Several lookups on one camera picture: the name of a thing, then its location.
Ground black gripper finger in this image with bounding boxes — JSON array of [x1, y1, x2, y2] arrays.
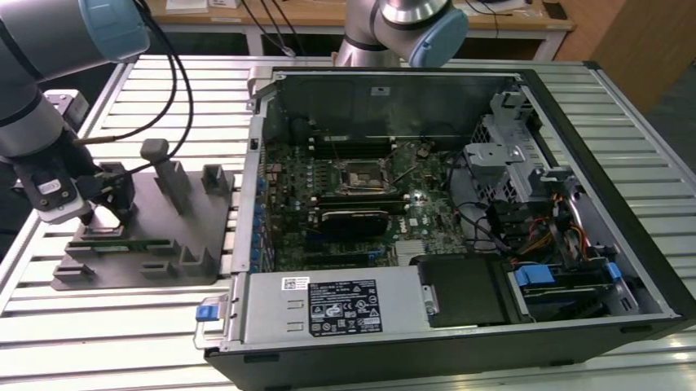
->
[[96, 170, 137, 227], [75, 178, 103, 225]]

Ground metal socket cover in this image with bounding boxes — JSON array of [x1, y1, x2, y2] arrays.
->
[[382, 142, 418, 184]]

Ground CPU socket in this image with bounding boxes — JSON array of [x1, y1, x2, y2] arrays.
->
[[336, 160, 392, 192]]

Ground grey parts rack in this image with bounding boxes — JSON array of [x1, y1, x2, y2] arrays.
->
[[49, 138, 240, 291]]

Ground blue case release latch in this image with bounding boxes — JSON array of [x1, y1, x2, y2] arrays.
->
[[193, 297, 229, 325]]

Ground silver power supply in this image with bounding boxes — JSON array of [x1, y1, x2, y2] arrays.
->
[[238, 266, 439, 345]]

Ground wooden desk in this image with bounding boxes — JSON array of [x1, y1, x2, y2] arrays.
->
[[145, 0, 577, 62]]

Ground black graphics card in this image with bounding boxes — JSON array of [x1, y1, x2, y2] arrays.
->
[[319, 209, 390, 237]]

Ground black RAM sticks row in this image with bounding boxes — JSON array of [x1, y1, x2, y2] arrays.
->
[[318, 195, 406, 215]]

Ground black label sticker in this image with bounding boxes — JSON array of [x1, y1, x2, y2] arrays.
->
[[307, 279, 383, 337]]

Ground small silver heatsink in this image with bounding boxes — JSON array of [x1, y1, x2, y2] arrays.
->
[[394, 239, 429, 260]]

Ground green motherboard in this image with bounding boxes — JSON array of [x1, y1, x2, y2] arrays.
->
[[260, 138, 474, 272]]

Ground black open PC case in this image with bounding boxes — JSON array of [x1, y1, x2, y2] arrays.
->
[[203, 60, 696, 391]]

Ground black plastic drive cover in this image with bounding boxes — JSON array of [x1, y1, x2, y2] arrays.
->
[[410, 254, 523, 329]]

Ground grey metal drive cage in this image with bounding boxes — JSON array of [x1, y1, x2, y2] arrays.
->
[[461, 91, 550, 204]]

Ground hard disk in blue carrier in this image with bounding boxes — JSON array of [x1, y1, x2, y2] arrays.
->
[[513, 264, 613, 314]]

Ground grey plastic latch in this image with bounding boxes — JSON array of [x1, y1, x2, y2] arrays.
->
[[535, 166, 586, 195]]

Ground wooden cabinet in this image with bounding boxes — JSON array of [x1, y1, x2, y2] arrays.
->
[[553, 0, 696, 119]]

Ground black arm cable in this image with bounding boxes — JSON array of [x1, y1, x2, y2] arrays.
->
[[73, 11, 189, 180]]

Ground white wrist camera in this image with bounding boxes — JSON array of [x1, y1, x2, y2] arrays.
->
[[20, 162, 97, 224]]

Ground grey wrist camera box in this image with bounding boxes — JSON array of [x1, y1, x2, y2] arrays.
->
[[45, 91, 89, 128]]

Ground hanging cable with plug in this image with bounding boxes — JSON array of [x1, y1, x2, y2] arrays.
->
[[242, 0, 299, 57]]

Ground orange yellow wire bundle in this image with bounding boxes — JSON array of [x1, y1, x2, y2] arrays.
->
[[510, 193, 593, 261]]

